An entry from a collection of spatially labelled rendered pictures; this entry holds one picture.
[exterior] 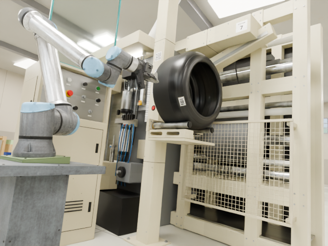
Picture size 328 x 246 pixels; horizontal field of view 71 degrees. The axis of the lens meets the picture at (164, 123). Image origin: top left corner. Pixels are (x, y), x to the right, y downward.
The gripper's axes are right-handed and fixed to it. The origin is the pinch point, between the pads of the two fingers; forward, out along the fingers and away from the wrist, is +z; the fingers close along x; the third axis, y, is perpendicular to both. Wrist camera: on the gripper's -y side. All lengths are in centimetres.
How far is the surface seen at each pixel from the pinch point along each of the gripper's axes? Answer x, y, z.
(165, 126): 9.7, -22.2, 24.2
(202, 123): -11.9, -16.4, 39.3
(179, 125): -3.7, -22.2, 24.1
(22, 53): 724, 246, 52
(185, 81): -12.1, 4.7, 13.2
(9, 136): 1044, -4, 159
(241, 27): -30, 61, 48
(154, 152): 26, -41, 34
